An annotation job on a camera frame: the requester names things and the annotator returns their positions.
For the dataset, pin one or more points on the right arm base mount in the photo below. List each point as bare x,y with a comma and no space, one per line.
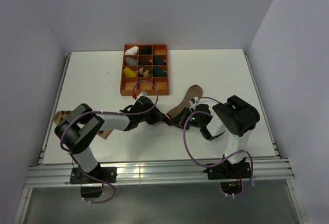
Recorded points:
227,170

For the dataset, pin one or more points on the tan sock with maroon cuff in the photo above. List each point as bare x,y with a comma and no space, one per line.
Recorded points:
192,92

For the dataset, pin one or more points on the aluminium table frame rail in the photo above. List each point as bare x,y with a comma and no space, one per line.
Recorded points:
162,172

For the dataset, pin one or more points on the teal rolled sock lower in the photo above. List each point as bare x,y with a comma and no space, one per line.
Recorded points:
158,72

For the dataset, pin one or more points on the grey rolled sock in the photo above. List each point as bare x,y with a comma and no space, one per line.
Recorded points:
131,61

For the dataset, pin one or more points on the dark green rolled sock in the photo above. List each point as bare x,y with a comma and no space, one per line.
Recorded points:
145,50

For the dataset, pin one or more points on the orange wooden compartment tray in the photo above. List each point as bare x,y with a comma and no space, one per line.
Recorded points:
151,85

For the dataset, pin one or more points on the white rolled sock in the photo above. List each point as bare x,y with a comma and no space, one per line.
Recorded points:
132,51

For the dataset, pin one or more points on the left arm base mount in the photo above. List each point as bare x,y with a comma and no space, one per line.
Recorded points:
92,186

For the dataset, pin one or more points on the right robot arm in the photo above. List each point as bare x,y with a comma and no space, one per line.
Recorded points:
235,117

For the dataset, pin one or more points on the dark brown rolled sock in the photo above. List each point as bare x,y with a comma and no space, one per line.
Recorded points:
144,60

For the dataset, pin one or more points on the yellow rolled sock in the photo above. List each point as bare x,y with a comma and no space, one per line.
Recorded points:
129,73

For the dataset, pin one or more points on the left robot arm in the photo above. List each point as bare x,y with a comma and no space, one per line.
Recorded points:
79,128

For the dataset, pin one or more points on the teal rolled sock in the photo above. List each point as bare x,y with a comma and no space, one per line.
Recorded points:
158,72
158,60

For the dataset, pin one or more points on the argyle rolled sock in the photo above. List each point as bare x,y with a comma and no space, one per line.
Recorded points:
145,72

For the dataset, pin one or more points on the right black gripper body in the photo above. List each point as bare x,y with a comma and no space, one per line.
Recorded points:
193,120

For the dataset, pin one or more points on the teal rolled sock upper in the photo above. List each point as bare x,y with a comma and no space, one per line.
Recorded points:
158,60

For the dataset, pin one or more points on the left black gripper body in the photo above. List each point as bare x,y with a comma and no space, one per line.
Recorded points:
150,117

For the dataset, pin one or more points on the brown argyle sock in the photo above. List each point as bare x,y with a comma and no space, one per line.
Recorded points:
61,115

